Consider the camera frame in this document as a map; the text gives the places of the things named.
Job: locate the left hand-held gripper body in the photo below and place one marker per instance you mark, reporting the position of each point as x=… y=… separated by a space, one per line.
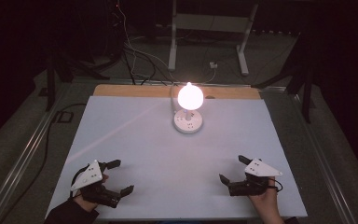
x=88 y=175

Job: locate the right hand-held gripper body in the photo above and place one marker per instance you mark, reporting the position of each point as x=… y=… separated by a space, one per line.
x=261 y=169

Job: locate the person's left hand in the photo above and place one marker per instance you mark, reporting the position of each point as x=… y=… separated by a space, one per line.
x=85 y=204

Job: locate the person's right hand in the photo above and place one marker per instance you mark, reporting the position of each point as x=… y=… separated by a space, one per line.
x=267 y=200

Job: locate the white table sheet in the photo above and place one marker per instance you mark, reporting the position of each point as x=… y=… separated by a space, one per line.
x=155 y=168

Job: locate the round white power socket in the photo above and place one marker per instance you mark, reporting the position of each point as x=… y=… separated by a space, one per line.
x=188 y=125

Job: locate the wooden table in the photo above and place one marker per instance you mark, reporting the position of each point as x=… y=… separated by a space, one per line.
x=136 y=90

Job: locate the glowing white bulb lamp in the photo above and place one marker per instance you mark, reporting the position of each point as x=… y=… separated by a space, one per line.
x=190 y=97

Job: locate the white plug adapter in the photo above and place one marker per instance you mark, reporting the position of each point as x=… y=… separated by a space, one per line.
x=213 y=65

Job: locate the black tripod stand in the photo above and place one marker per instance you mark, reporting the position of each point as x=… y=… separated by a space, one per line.
x=303 y=74
x=57 y=68

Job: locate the metal floor rail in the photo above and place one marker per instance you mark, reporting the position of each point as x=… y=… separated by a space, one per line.
x=21 y=158
x=323 y=158

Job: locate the white metal stand frame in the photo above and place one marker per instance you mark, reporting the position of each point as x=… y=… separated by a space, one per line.
x=209 y=22

